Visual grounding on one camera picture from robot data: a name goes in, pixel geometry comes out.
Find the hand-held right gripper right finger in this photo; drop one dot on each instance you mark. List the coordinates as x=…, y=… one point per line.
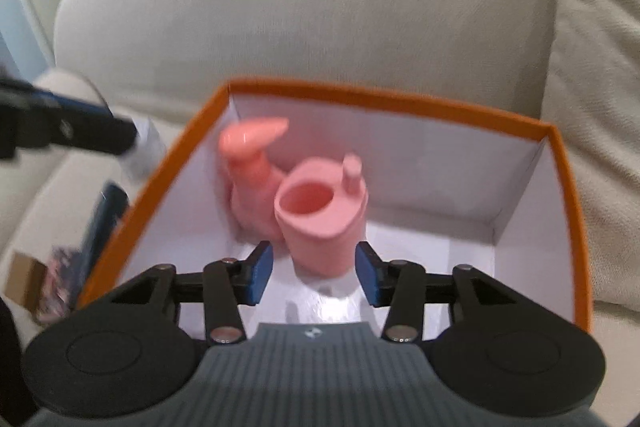
x=367, y=277

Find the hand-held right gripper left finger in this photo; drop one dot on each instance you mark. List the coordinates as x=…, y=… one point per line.
x=261, y=274

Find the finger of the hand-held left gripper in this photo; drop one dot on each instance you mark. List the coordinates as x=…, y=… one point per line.
x=75, y=124

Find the pink plastic cup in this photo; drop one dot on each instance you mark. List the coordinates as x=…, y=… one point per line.
x=320, y=237

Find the pink plastic toy figure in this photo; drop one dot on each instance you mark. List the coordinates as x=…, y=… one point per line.
x=250, y=187

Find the orange cardboard box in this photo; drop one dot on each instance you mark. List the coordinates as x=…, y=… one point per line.
x=425, y=167

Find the brown cardboard box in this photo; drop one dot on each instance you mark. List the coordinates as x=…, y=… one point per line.
x=25, y=277

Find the dark green box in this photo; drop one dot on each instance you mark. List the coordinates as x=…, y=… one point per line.
x=107, y=217

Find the beige sofa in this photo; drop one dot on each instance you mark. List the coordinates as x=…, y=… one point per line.
x=300, y=7

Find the beige cushion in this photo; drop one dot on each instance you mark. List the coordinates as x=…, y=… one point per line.
x=600, y=107

